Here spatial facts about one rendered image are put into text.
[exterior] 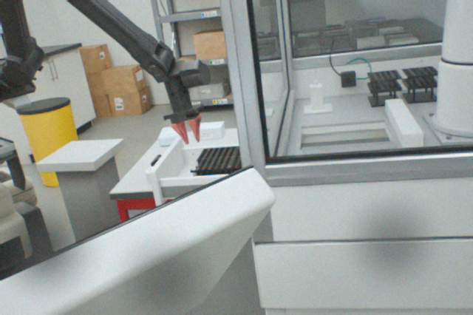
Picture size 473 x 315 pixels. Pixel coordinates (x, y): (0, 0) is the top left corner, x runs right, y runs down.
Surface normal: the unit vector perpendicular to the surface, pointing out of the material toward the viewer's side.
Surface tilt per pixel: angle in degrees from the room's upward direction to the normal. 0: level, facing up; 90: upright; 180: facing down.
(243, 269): 90
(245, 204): 40
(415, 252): 90
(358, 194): 90
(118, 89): 87
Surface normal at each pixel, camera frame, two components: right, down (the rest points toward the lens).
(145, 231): 0.30, -0.58
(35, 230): 0.71, 0.17
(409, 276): -0.16, 0.38
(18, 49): -0.09, 0.71
